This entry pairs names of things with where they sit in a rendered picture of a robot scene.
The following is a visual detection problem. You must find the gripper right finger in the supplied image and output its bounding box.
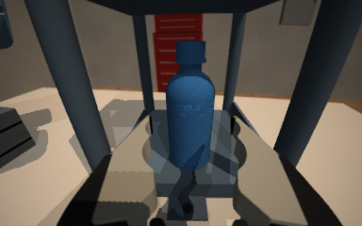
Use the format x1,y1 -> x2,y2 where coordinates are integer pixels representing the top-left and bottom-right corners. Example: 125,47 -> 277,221
231,116 -> 343,226

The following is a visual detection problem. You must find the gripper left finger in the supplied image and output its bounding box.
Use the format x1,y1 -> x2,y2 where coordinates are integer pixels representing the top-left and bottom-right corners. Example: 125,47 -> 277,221
57,116 -> 157,226

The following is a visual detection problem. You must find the dark blue shelving unit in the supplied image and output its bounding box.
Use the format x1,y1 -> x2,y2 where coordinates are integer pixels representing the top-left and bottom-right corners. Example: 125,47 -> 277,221
24,0 -> 362,221

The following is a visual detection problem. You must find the blue bottle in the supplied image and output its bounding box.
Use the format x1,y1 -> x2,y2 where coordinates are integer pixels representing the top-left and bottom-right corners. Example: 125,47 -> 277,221
166,40 -> 215,171

